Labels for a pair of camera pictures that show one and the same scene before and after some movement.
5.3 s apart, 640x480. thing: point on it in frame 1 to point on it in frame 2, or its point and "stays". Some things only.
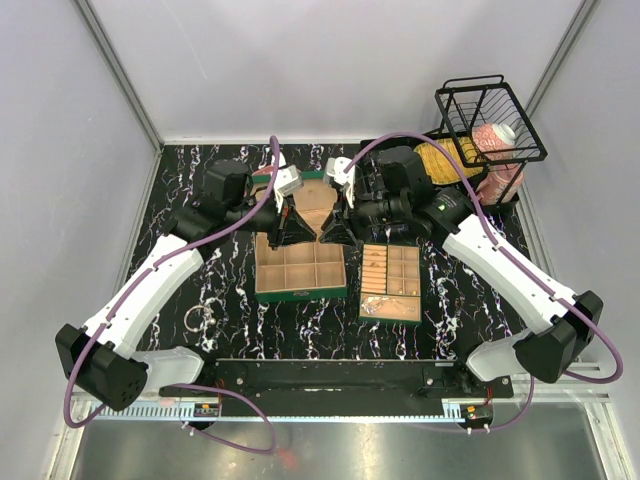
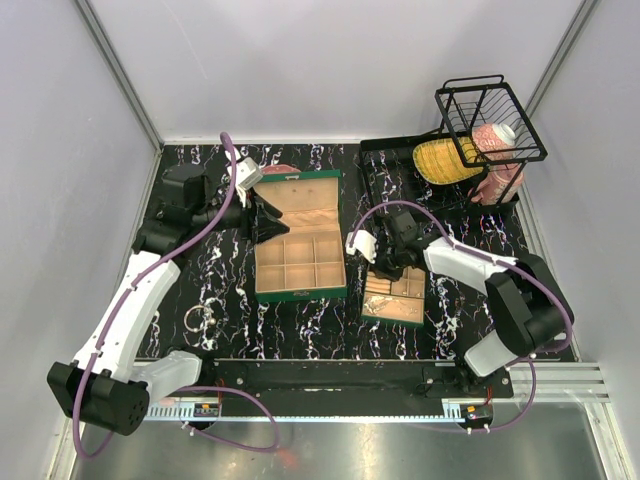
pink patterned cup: (501, 184) stays
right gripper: (341, 224) to (381, 271)
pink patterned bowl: (496, 141) stays
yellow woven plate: (440, 167) stays
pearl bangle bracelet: (212, 321) stays
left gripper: (290, 228) to (256, 226)
